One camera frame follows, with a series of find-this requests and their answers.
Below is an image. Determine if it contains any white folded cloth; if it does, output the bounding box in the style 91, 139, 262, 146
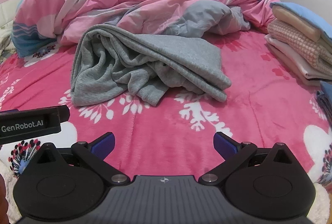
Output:
265, 35, 332, 86

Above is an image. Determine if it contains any pink floral blanket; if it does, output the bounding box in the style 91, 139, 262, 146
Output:
0, 29, 332, 188

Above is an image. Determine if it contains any pink checked folded cloth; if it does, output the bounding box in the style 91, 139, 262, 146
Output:
267, 19, 332, 74

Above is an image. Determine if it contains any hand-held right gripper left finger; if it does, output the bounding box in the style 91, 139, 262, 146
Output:
38, 132, 130, 185

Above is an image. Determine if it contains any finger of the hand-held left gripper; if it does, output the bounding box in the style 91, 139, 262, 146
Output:
58, 105, 70, 123

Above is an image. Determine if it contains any grey sweatshirt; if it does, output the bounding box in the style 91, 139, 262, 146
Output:
71, 24, 232, 107

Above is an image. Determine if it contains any crumpled patterned cloth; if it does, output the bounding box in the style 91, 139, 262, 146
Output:
0, 24, 16, 64

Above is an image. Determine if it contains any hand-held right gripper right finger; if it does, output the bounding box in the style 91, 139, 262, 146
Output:
198, 132, 291, 185

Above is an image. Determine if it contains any dark blue folded cloth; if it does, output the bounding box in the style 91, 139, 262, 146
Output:
316, 81, 332, 121

